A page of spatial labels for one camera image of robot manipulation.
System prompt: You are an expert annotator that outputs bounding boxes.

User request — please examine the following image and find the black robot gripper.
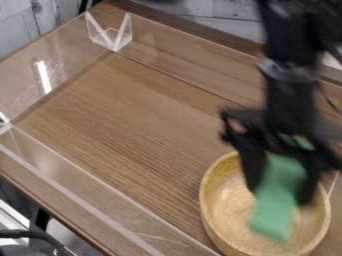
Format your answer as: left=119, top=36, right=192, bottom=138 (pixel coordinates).
left=220, top=76, right=342, bottom=206

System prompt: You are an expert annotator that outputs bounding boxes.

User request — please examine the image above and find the green rectangular block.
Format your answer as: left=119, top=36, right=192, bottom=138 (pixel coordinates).
left=248, top=153, right=307, bottom=243

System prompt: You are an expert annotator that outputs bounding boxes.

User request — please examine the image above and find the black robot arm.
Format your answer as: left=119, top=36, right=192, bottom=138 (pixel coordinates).
left=220, top=0, right=342, bottom=205

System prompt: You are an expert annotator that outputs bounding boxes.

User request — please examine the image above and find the brown wooden bowl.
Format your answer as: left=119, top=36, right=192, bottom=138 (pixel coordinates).
left=199, top=152, right=331, bottom=256

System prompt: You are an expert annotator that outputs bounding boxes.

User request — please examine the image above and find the black table leg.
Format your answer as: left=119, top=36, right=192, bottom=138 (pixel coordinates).
left=31, top=208, right=51, bottom=232

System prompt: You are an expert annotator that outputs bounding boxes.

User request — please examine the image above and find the clear acrylic corner bracket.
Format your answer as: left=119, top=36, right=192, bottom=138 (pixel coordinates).
left=84, top=12, right=132, bottom=52

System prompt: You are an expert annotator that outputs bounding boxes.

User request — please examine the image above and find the black cable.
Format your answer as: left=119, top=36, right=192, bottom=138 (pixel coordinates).
left=0, top=229, right=68, bottom=256

